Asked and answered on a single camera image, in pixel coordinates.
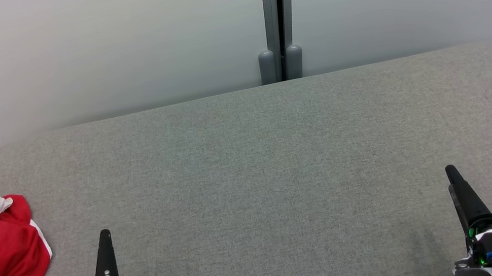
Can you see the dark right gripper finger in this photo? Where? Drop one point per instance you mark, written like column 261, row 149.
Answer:
column 460, row 214
column 469, row 200

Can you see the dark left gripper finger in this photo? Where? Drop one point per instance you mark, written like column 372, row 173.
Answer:
column 105, row 261

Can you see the grey metal partition post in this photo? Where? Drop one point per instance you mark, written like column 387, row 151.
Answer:
column 271, row 4

